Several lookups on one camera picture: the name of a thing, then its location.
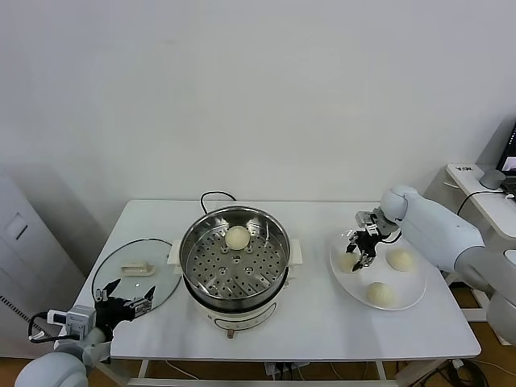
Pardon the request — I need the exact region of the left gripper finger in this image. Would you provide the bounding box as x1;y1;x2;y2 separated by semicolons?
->
124;285;157;318
94;278;122;302

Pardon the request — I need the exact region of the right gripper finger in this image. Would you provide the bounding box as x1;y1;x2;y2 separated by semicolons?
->
344;230;364;255
352;250;374;273

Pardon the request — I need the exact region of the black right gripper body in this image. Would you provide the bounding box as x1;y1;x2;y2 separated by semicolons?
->
357;224;389;259

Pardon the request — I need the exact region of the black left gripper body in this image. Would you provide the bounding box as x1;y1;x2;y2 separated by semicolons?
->
94;297;140;342

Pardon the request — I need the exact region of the round white steamed baozi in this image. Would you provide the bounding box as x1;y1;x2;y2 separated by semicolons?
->
336;253;360;275
386;248;415;272
365;281;398;310
224;225;250;250

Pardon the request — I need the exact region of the glass lid with cream handle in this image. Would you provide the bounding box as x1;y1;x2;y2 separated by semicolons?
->
91;238;182;315

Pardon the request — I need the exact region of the stainless steel steamer basket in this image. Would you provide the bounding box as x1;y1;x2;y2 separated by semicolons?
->
167;206;302;311

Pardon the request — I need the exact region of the white round plate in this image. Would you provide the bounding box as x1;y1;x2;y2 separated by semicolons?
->
329;227;427;311

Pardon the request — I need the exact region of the white cabinet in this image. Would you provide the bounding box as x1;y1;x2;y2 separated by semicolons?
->
0;164;88;360

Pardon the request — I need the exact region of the cream electric cooker base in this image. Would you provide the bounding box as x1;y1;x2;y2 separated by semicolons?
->
173;264;302;339

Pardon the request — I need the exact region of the white desk foot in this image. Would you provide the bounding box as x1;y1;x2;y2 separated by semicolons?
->
459;286;509;347

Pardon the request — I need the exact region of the white power strip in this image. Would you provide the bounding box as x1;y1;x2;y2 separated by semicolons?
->
264;361;310;381

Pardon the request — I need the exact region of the grey round desk object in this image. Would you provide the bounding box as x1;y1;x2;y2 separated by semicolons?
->
479;169;507;189

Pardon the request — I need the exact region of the dark laptop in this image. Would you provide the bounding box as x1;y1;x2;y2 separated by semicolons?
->
496;119;516;190

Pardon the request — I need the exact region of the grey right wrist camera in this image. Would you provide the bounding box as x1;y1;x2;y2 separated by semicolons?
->
355;210;380;226

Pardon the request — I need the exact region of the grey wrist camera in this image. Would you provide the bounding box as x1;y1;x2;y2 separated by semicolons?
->
66;305;98;334
355;210;380;226

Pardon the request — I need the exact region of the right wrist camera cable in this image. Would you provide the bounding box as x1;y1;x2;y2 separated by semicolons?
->
378;225;404;245

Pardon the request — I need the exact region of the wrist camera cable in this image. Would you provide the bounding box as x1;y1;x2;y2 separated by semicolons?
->
378;225;404;245
27;309;68;343

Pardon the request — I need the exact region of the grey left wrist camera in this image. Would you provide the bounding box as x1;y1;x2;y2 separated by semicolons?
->
66;305;98;334

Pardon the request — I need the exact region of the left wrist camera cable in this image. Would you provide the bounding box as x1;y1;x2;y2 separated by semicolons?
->
27;309;68;343

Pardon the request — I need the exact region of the white table frame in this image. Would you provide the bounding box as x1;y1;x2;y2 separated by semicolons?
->
90;356;455;387

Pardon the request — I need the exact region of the black hub cable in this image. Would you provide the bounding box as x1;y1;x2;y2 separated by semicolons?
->
456;191;510;214

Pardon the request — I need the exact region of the black cooker power cable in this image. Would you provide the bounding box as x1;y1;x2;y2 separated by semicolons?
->
200;190;238;217

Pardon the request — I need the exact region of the black floor cable coil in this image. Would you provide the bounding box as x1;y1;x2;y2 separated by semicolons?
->
437;356;491;387

